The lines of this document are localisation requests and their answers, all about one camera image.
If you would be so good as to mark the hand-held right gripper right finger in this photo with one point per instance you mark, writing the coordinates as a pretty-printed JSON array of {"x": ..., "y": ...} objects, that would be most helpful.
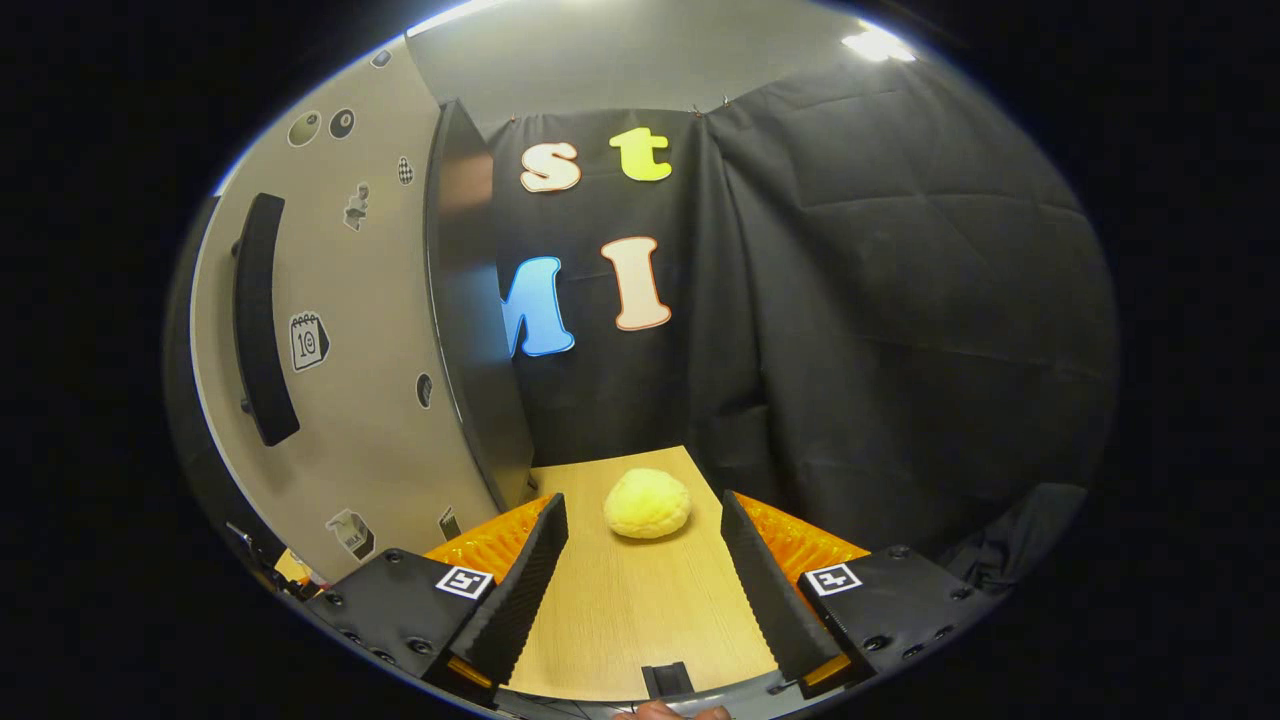
[{"x": 765, "y": 600}]

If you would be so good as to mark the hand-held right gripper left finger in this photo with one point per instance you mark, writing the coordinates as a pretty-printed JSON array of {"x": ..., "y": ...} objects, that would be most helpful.
[{"x": 525, "y": 600}]

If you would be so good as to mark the grey cabinet door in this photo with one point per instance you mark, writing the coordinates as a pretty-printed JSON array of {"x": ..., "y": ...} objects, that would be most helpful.
[{"x": 370, "y": 450}]

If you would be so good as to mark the yellow round bread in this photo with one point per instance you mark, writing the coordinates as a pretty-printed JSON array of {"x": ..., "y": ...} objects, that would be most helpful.
[{"x": 648, "y": 505}]

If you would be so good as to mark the black backdrop cloth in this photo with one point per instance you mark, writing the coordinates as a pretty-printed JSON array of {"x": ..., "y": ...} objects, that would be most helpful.
[{"x": 900, "y": 350}]

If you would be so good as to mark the ceiling light panel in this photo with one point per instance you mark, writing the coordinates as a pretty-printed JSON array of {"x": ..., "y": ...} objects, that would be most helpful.
[
  {"x": 875, "y": 45},
  {"x": 450, "y": 15}
]

